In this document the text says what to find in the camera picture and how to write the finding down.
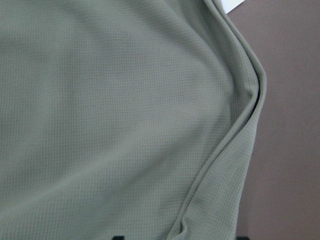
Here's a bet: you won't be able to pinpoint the olive green long-sleeve shirt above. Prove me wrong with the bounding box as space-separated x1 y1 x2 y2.
0 0 266 240

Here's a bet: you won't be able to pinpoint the brown table mat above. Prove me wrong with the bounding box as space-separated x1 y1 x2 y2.
229 0 320 240

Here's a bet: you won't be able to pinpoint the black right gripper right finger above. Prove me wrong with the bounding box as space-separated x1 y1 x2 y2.
236 236 251 240

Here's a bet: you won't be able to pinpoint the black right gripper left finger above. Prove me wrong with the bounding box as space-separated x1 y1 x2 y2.
111 235 125 240

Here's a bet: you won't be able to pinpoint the white shirt price tag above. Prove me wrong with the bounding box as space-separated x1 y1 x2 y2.
221 0 245 14

